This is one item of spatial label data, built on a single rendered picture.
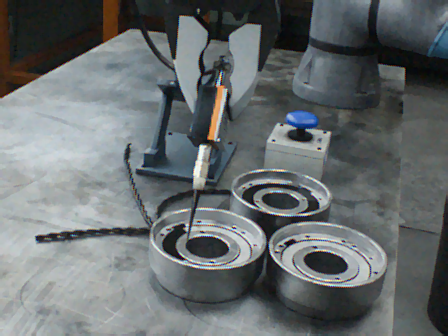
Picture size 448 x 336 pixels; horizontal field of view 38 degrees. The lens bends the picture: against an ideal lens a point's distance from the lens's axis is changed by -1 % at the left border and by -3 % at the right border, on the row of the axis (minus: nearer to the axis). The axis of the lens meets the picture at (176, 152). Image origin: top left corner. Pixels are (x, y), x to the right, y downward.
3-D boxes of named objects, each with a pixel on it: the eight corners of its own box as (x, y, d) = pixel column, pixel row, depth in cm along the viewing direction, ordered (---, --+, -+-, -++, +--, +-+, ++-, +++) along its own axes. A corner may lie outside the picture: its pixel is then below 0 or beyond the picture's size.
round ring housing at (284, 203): (274, 192, 76) (279, 161, 75) (346, 230, 69) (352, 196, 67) (207, 218, 70) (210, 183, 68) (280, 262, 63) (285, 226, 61)
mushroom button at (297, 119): (311, 160, 79) (317, 122, 77) (279, 154, 80) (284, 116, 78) (315, 148, 83) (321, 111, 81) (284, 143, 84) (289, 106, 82)
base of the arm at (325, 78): (299, 75, 120) (306, 23, 116) (381, 88, 116) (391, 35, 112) (285, 99, 107) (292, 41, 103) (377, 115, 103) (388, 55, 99)
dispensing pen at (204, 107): (165, 235, 54) (205, 45, 57) (175, 239, 58) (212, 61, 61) (191, 240, 54) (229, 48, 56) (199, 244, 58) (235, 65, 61)
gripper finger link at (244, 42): (271, 105, 62) (271, 8, 58) (261, 126, 57) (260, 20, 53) (239, 104, 63) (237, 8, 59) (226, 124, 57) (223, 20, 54)
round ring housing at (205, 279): (285, 281, 60) (290, 244, 58) (197, 323, 54) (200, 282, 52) (211, 232, 67) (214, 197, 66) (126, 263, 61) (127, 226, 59)
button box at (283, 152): (319, 186, 78) (325, 149, 76) (262, 175, 80) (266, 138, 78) (327, 161, 85) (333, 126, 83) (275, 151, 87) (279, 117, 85)
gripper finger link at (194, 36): (211, 99, 63) (230, 7, 59) (196, 120, 58) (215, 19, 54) (180, 91, 64) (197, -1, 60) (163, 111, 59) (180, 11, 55)
